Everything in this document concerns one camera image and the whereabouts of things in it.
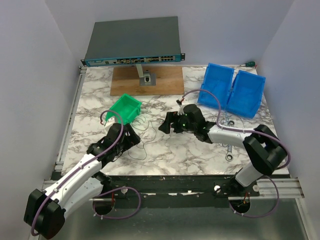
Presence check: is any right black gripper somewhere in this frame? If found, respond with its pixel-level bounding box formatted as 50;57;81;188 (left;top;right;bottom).
159;111;197;134

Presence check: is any black wire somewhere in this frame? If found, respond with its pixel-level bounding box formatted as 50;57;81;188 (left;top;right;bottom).
127;116;157;161

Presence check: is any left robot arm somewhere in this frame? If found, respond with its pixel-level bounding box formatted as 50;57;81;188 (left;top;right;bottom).
23;123;141;240

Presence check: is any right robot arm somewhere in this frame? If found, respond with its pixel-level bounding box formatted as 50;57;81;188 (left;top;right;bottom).
158;104;288;196

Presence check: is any green storage bin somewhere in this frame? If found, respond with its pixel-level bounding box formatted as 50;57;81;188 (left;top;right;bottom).
110;93;142;125

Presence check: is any wooden base board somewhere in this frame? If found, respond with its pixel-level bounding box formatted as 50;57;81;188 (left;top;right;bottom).
110;65;185;96

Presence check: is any long ratchet chrome wrench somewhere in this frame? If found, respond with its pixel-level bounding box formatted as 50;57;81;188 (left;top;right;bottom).
225;120;235;162

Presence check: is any blue storage bin left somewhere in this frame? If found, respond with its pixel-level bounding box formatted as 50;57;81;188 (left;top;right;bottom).
200;63;234;109

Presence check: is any blue storage bin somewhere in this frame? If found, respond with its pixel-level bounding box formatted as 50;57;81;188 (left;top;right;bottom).
200;63;234;109
225;70;266;119

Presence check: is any blue storage bin right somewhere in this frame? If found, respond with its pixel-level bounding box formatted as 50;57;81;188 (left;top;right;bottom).
225;70;266;119

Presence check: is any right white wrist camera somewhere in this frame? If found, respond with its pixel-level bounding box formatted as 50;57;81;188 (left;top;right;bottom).
176;97;186;116

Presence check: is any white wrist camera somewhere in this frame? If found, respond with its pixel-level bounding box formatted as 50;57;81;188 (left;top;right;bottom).
176;97;186;116
102;116;118;133

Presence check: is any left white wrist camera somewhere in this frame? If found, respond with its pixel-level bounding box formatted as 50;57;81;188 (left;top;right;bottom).
102;116;118;133

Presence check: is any black mounting base rail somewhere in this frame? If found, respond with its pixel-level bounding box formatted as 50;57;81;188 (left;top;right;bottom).
91;173;260;211

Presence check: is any grey metal stand bracket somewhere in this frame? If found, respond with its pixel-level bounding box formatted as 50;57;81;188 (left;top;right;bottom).
135;64;156;87

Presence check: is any aluminium frame rail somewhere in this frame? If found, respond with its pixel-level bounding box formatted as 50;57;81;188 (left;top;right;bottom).
27;65;87;240

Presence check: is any grey network switch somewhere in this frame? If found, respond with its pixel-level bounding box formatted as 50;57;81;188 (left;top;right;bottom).
81;16;186;67

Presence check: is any green handled screwdriver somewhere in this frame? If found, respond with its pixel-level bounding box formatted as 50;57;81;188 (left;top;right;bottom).
240;61;256;68

